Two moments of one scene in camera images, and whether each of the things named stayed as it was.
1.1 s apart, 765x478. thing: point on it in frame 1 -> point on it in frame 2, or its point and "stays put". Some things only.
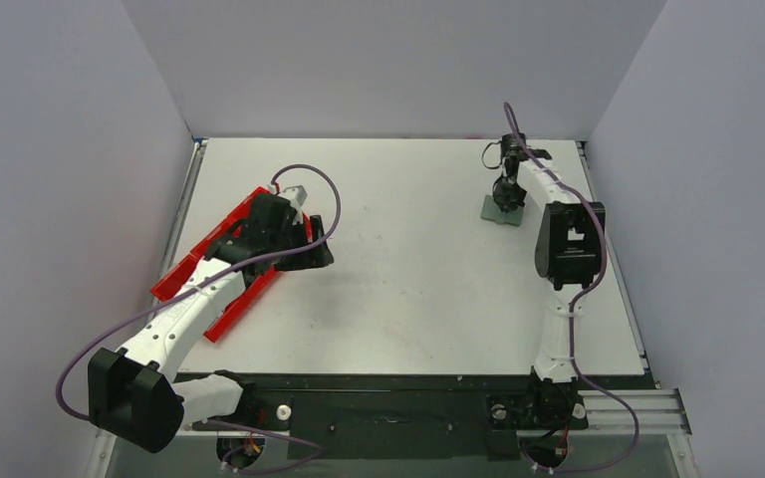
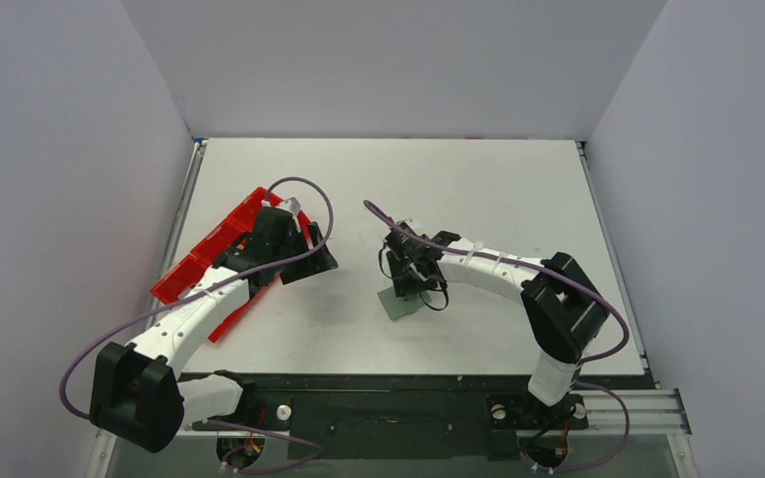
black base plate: [405, 416] stays put
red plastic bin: [168, 285] stays put
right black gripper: [505, 188] -> [409, 270]
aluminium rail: [657, 411] stays put
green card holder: [490, 210] -> [399, 307]
